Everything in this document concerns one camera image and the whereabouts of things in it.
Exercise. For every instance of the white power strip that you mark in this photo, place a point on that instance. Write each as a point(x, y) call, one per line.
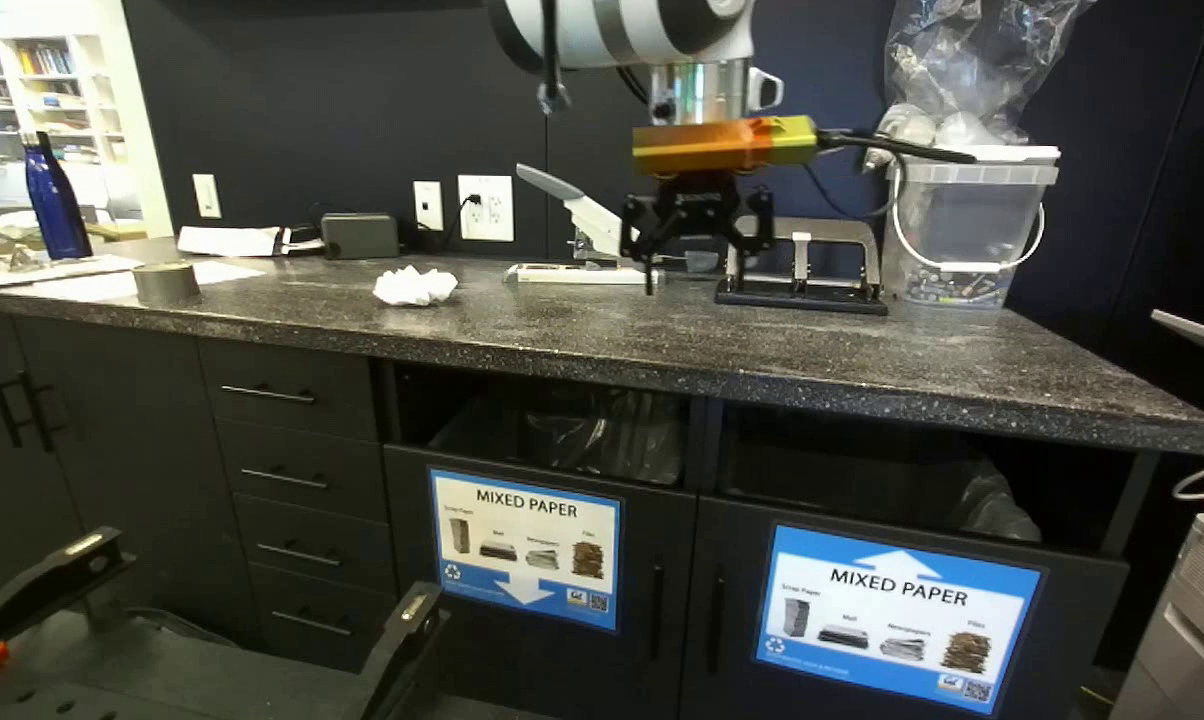
point(234, 243)

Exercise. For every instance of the wide white paper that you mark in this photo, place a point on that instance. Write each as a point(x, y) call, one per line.
point(414, 286)

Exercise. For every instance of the black box device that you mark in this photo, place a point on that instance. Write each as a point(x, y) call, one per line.
point(361, 233)

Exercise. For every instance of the blue water bottle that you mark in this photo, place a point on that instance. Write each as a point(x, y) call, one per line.
point(59, 202)

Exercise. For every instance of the printed white paper sheet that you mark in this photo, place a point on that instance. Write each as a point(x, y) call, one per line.
point(6, 272)

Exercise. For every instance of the clear plastic container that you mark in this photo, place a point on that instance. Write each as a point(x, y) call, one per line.
point(964, 226)

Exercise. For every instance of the narrow white wall outlet plate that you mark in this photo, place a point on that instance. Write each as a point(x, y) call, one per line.
point(430, 207)

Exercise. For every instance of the clear plastic bag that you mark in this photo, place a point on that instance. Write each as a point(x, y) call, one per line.
point(982, 66)

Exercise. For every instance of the wide black cabinet door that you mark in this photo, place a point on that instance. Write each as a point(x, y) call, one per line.
point(122, 455)

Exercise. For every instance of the narrow black cabinet door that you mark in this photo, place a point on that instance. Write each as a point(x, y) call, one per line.
point(3, 441)

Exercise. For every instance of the slanted blue bin label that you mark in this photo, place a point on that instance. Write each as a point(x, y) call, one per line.
point(893, 623)

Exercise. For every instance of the black cart with orange part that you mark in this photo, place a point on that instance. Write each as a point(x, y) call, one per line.
point(161, 667)

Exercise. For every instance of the wide blue bin label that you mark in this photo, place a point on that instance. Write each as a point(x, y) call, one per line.
point(529, 545)

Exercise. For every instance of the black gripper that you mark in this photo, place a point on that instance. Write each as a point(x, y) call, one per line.
point(703, 211)

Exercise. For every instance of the wide white wall outlet plate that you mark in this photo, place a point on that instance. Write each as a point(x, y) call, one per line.
point(487, 211)

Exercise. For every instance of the white bookshelf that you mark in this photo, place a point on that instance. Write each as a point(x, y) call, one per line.
point(43, 104)

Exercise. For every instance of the small white label device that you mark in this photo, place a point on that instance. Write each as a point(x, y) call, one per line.
point(300, 245)

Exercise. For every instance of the white light switch plate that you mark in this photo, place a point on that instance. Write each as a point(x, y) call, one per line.
point(209, 197)

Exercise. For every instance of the orange cylindrical wrist attachment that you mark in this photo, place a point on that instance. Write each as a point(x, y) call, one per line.
point(720, 146)

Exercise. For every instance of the flat white desk tool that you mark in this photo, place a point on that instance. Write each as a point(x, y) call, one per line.
point(573, 272)

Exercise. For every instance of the large white paper sheet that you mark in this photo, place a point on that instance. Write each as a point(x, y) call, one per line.
point(231, 272)

